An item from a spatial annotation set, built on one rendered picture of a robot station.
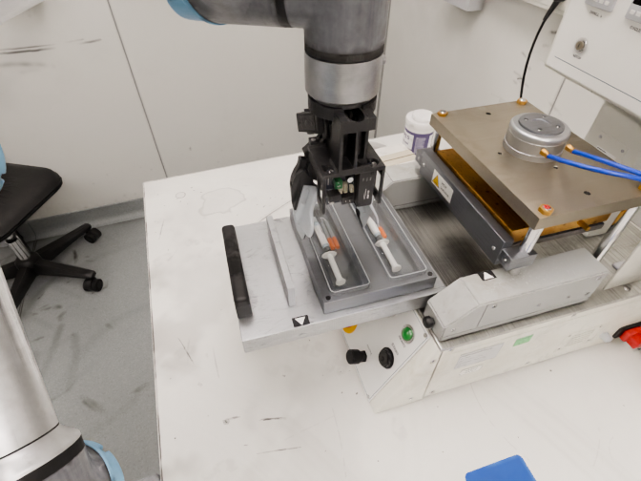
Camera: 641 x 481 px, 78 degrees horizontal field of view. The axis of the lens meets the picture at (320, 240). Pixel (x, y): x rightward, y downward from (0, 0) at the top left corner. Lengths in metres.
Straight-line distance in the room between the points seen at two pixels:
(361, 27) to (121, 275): 1.83
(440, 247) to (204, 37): 1.51
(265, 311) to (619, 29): 0.62
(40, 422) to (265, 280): 0.30
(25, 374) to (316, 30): 0.44
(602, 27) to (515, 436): 0.63
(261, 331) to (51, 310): 1.62
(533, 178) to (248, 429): 0.57
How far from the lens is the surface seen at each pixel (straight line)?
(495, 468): 0.74
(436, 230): 0.74
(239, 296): 0.52
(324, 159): 0.44
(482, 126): 0.69
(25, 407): 0.53
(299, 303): 0.56
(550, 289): 0.62
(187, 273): 0.92
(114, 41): 1.96
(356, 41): 0.37
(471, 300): 0.56
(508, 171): 0.59
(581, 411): 0.84
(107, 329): 1.90
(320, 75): 0.39
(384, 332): 0.68
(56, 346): 1.95
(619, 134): 0.77
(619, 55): 0.74
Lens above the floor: 1.42
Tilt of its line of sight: 45 degrees down
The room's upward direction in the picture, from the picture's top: straight up
